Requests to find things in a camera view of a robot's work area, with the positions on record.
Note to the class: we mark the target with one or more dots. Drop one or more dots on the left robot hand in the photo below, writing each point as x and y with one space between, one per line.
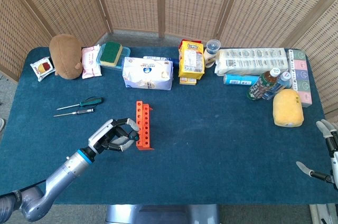
105 135

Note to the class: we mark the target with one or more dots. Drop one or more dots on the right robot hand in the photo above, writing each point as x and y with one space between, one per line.
334 163

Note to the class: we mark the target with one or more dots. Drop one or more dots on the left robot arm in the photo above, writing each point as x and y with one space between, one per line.
71 168

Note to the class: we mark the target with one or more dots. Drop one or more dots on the black metal precision screwdriver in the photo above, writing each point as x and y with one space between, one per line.
84 111

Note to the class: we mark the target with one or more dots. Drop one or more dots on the orange tube rack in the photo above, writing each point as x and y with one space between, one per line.
145 118

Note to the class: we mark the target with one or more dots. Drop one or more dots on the white blue tissue bag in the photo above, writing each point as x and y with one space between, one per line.
148 73

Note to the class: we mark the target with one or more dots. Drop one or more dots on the pink white wipes pack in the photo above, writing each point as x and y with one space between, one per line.
91 61

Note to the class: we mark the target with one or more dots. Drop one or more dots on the green yellow sponge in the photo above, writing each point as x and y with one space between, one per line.
111 53

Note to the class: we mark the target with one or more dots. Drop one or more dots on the clear blue plastic container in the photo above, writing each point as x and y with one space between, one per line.
126 52

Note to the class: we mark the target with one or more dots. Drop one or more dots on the brown plush toy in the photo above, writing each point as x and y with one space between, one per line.
66 55

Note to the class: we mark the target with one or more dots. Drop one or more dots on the white snack packet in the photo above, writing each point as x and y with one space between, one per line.
42 68

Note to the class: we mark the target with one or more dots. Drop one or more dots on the grey metal base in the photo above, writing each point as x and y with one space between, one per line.
158 214

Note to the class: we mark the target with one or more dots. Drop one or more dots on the blue label water bottle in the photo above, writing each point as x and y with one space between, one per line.
278 85

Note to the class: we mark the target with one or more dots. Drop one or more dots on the pastel tissue multipack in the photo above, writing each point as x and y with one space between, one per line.
301 70

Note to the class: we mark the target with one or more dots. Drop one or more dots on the small yellow box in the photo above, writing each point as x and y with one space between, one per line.
188 81

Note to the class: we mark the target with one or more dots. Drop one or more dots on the white floor object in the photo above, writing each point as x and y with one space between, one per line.
1 125

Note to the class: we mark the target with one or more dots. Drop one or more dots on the blue table cloth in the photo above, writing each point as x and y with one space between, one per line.
211 142

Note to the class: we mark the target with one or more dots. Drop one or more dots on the green tea bottle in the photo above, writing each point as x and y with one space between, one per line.
260 86

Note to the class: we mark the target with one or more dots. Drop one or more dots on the yellow biscuit box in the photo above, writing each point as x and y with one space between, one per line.
191 60

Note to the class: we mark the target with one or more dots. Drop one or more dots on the blue cylindrical can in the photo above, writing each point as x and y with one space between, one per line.
237 79

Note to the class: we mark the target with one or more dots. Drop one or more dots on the white toilet paper pack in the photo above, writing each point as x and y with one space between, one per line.
251 61

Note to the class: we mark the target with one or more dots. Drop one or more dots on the white jar with clear lid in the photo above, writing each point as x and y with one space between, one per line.
211 55

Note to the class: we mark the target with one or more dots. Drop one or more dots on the white metal frame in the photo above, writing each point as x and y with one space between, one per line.
319 214

